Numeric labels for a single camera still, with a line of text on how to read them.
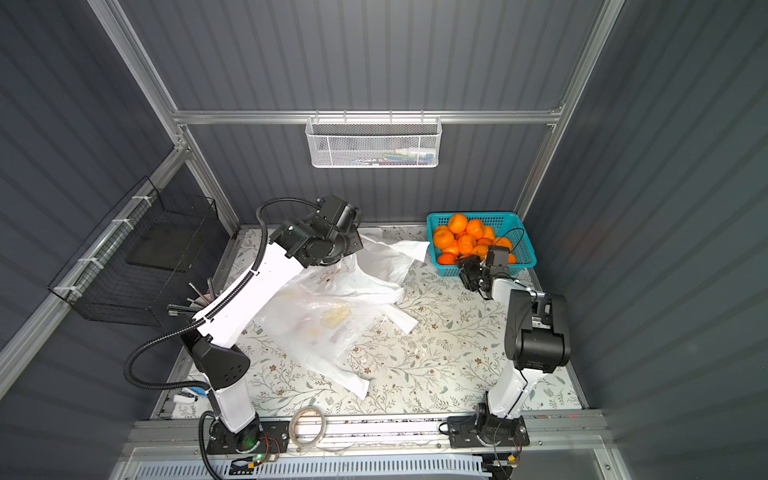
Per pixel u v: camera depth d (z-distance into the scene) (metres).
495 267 0.77
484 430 0.68
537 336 0.50
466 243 1.03
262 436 0.72
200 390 0.80
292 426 0.74
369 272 0.71
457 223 1.06
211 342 0.44
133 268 0.73
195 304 0.86
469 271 0.88
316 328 0.94
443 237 1.05
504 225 1.12
